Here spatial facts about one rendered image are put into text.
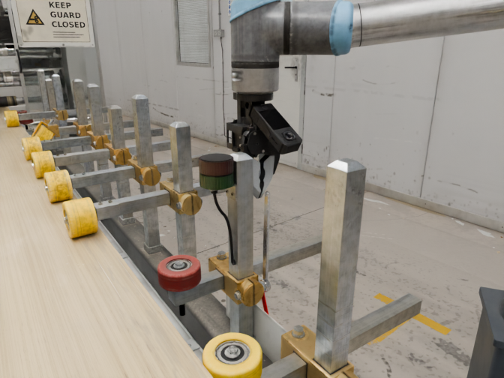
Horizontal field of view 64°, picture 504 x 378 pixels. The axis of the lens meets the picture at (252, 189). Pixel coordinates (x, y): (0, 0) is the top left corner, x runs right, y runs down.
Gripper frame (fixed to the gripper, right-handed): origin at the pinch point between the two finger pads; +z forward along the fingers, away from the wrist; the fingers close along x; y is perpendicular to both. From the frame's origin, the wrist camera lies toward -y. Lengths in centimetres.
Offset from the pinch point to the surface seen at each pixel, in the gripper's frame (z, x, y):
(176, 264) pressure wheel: 9.7, 19.6, -1.0
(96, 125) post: 0, 9, 94
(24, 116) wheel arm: 6, 25, 173
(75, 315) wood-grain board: 10.7, 38.3, -4.9
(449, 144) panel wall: 44, -252, 104
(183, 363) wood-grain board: 10.7, 28.7, -23.4
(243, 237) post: 5.0, 8.4, -6.5
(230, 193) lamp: -3.6, 9.9, -4.7
